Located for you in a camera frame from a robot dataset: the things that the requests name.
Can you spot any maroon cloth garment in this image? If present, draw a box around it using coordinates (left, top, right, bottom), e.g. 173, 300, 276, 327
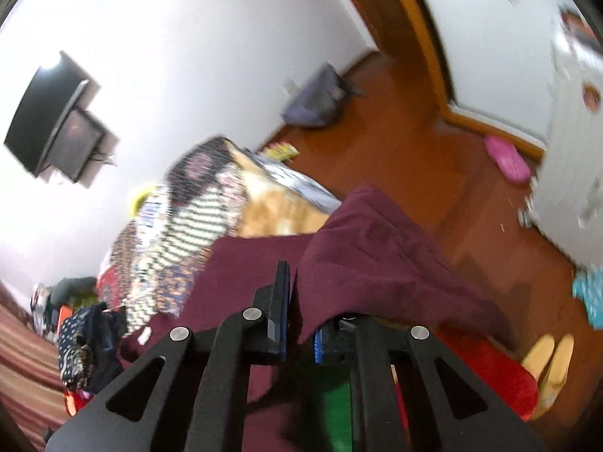
120, 185, 514, 403

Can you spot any patterned colourful blanket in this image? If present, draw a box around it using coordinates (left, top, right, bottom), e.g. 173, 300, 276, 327
96, 136, 250, 335

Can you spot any yellow slippers pair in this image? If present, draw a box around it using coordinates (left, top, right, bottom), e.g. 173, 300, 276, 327
520, 333, 575, 420

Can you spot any dark dotted cloth pile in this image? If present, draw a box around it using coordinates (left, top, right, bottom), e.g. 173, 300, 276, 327
57, 302, 128, 394

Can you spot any wooden door frame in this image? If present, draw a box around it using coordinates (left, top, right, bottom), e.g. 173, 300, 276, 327
379, 0, 547, 158

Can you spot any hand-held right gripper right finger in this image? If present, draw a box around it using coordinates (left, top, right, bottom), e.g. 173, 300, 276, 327
313, 315, 547, 452

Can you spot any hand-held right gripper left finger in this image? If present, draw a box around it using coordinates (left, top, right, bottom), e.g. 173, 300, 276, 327
45, 260, 292, 452

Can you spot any purple grey bag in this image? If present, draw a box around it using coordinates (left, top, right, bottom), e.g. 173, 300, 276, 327
281, 63, 363, 129

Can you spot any pink slipper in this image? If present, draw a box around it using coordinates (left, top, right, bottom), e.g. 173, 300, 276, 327
484, 134, 532, 184

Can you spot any teal cloth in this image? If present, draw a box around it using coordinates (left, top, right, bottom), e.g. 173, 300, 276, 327
572, 266, 603, 330

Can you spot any yellow printed packet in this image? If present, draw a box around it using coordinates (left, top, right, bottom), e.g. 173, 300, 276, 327
261, 142, 300, 162

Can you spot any green cloth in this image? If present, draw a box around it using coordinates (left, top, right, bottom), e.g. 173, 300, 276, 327
301, 367, 354, 452

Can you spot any orange tan bed sheet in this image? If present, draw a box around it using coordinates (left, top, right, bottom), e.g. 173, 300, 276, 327
226, 141, 342, 238

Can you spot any red cloth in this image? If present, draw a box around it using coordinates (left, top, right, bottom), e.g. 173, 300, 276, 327
391, 325, 539, 422

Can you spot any striped red mat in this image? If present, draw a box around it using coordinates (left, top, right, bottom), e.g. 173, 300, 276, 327
0, 280, 71, 450

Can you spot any white cabinet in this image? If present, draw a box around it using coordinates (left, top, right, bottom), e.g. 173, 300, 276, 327
518, 5, 603, 269

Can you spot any wall-mounted black television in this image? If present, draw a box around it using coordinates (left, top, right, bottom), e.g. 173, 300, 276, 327
4, 51, 118, 184

